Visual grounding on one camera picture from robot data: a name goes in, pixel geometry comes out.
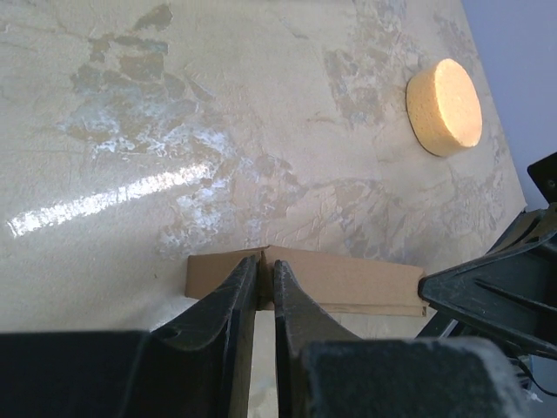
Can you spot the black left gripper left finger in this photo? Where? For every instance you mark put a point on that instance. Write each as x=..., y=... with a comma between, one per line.
x=196, y=365

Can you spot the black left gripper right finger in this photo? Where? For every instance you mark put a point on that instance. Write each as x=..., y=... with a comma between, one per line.
x=324, y=370

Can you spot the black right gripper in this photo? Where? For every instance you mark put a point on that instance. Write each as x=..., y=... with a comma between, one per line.
x=510, y=294

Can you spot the brown cardboard box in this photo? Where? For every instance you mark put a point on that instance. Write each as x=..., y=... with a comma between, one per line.
x=338, y=284

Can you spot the round yellow sponge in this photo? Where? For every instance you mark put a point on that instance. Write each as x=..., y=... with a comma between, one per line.
x=444, y=109

